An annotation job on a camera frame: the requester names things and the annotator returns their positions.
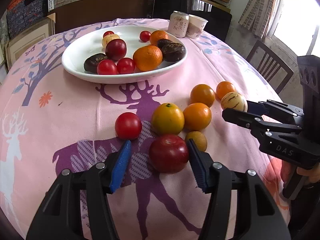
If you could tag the pink drink can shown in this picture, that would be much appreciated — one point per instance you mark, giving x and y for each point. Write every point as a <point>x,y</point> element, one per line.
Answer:
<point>178,24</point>

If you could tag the orange round fruit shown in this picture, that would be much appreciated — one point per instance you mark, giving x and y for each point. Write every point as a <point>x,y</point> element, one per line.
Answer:
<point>202,93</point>
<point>223,88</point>

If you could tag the framed picture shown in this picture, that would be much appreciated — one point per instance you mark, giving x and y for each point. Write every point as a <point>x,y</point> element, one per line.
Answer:
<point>26,39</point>

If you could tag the dark wooden cabinet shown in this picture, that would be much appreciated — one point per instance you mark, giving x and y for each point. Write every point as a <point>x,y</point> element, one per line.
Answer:
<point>84,12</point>

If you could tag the small red cherry tomato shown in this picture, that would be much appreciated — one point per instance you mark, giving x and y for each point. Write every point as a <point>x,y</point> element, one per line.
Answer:
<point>108,33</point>

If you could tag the small orange mandarin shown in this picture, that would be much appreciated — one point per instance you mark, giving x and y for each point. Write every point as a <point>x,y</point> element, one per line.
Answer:
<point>156,36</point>

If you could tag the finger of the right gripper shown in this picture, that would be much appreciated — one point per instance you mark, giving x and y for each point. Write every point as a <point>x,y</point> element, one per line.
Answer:
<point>258,108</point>
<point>250,120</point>

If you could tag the person right hand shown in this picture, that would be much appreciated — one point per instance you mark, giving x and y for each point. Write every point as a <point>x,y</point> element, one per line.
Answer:
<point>312,175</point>

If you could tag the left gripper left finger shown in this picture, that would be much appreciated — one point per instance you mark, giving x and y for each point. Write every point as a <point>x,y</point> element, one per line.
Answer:
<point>59,215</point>

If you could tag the paper cup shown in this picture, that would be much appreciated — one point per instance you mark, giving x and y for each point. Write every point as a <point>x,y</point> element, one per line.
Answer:
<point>196,26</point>

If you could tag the dark wooden chair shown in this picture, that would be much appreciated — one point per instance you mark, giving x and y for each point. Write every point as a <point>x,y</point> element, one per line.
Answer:
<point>270,64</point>

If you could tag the yellow orange tomato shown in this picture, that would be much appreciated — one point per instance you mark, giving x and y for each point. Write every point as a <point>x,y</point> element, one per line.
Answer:
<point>167,119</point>

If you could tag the small tan longan fruit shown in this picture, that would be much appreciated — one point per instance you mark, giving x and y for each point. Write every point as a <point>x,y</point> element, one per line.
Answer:
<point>199,139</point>

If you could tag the patterned curtain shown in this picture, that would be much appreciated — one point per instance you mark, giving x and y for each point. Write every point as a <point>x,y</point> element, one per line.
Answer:
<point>258,16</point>

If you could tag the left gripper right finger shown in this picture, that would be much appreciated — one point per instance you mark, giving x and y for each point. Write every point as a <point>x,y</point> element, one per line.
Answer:
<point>257,215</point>

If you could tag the pink deer tablecloth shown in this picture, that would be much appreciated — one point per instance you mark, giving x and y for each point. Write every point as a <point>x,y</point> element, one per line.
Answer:
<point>77,97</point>

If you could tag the dark purple fruit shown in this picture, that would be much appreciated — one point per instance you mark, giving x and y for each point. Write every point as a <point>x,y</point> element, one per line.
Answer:
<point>173,52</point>
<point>162,42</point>
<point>91,63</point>

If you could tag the striped pepino melon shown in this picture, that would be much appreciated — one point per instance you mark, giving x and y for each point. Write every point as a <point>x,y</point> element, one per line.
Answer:
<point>234,100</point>

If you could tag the black monitor screen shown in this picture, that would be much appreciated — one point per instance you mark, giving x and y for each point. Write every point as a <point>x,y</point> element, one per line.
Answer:
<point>218,19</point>

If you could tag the large orange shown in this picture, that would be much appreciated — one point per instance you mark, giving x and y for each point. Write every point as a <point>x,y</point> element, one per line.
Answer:
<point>148,58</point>

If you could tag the white plate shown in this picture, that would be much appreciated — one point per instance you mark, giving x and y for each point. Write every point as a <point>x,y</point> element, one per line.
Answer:
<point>131,54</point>

